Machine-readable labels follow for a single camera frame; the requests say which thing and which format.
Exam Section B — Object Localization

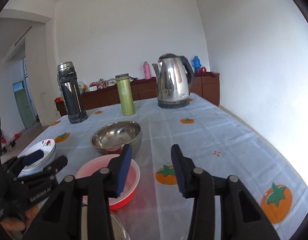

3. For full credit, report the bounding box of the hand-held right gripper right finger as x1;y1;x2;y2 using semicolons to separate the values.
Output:
171;144;281;240

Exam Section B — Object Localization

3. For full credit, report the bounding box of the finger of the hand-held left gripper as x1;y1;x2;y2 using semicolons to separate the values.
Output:
2;149;45;179
16;155;68;189

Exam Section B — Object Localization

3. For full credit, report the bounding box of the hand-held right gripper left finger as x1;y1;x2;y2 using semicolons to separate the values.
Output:
24;144;133;240

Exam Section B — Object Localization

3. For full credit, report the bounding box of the white plate with pink flowers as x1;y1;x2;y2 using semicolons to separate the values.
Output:
21;148;57;173

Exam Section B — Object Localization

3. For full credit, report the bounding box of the white plate with red flowers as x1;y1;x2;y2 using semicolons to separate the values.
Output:
18;139;56;172

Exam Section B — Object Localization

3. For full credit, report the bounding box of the red bowl with pink inside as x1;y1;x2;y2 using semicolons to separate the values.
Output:
75;154;140;210

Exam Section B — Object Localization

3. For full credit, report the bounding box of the stainless steel bowl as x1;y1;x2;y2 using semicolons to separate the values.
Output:
90;121;142;155

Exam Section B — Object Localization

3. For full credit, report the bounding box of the person's left hand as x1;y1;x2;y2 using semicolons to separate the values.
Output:
0;205;40;234

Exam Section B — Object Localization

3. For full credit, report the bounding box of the light blue persimmon tablecloth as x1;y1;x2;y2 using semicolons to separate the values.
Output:
1;92;308;240

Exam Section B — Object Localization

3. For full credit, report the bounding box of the green door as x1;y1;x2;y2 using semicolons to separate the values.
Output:
12;81;35;129

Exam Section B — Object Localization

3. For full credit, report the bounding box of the black thermos flask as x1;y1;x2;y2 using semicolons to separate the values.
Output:
57;61;88;124

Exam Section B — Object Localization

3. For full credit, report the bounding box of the green drinking bottle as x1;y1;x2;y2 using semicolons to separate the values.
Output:
115;74;136;116

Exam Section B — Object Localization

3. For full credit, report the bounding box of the brown wooden sideboard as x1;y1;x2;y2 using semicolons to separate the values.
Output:
55;72;220;117

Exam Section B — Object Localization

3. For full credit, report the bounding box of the colourful cloth pile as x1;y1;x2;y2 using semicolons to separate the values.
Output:
90;78;117;90

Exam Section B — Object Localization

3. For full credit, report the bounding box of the stainless steel electric kettle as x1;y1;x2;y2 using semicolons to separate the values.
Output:
151;53;195;109

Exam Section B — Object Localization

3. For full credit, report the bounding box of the pink thermos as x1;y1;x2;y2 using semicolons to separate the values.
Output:
143;61;152;79

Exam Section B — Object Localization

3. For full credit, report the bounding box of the blue thermos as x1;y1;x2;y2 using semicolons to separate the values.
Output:
192;56;202;74

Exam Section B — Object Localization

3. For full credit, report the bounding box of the fluorescent tube light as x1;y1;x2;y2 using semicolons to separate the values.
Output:
14;26;33;47

